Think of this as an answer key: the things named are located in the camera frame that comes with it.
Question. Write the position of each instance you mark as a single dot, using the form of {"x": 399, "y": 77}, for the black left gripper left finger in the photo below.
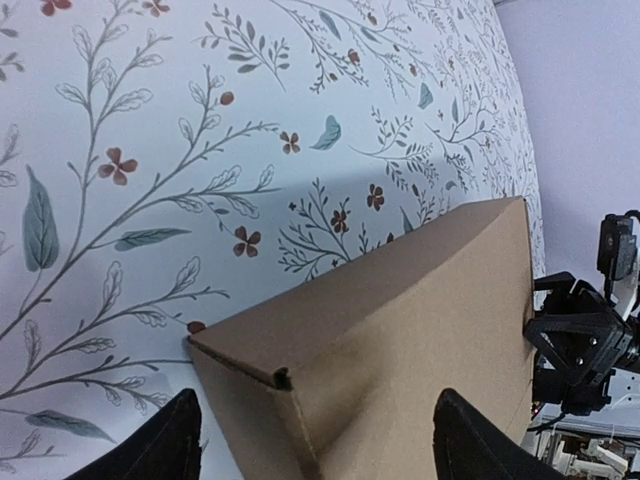
{"x": 166, "y": 447}

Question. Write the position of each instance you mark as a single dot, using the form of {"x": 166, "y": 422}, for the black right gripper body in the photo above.
{"x": 549, "y": 387}

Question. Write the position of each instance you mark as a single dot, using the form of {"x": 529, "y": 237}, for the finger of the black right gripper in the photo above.
{"x": 577, "y": 331}

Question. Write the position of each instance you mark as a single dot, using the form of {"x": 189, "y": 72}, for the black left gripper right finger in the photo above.
{"x": 467, "y": 446}

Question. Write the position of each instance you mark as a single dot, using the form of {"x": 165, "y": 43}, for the brown cardboard box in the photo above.
{"x": 338, "y": 378}

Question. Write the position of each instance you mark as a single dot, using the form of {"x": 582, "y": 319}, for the floral patterned table mat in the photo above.
{"x": 169, "y": 163}

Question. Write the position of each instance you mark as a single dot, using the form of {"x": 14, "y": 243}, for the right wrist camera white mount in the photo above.
{"x": 618, "y": 262}

